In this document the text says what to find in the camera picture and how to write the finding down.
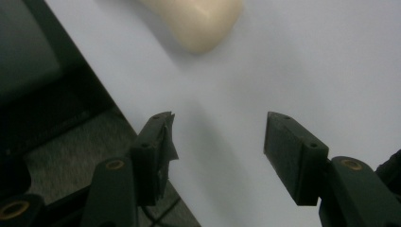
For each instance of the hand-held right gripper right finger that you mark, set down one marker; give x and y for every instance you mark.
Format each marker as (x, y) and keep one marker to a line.
(293, 157)

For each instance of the cream soap bar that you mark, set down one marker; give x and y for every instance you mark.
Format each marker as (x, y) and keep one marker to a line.
(197, 22)

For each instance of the dark grey box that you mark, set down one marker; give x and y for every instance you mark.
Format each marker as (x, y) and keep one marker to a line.
(25, 50)

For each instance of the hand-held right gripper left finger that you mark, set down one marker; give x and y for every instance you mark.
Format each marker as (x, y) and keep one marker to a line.
(151, 157)

